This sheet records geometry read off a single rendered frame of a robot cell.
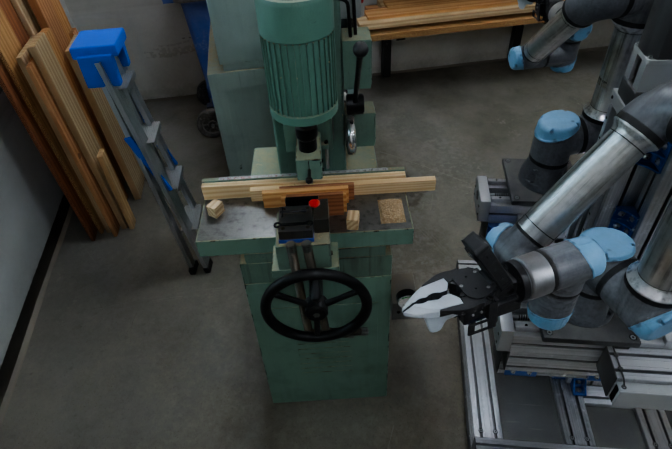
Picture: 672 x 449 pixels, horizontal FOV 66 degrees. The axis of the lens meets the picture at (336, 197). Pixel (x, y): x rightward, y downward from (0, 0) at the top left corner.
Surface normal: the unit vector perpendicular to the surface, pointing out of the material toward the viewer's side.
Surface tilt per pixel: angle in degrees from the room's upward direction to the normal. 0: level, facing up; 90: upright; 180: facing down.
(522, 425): 0
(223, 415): 1
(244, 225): 0
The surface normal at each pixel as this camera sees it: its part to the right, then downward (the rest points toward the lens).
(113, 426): -0.04, -0.76
